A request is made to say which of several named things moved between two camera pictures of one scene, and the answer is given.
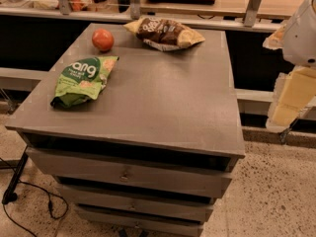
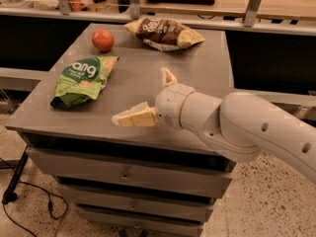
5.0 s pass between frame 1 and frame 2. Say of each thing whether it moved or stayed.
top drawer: stayed
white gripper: moved
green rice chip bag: stayed
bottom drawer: stayed
